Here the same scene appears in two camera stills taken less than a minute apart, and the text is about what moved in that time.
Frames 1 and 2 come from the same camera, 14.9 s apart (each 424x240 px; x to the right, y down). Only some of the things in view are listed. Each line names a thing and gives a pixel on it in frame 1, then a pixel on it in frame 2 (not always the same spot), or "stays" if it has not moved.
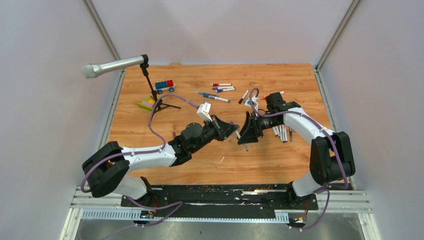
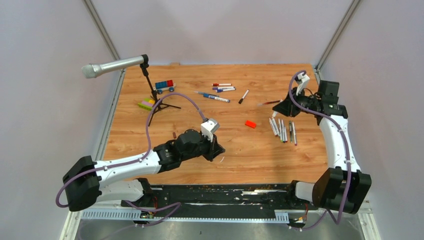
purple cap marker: x=224 y=88 stays
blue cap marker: x=217 y=98 stays
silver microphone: x=91 y=70 stays
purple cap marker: x=239 y=136 to x=294 y=134
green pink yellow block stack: x=147 y=103 stays
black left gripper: x=224 y=130 to x=214 y=148
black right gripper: x=251 y=131 to x=287 y=107
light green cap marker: x=281 y=137 stays
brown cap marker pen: x=275 y=131 stays
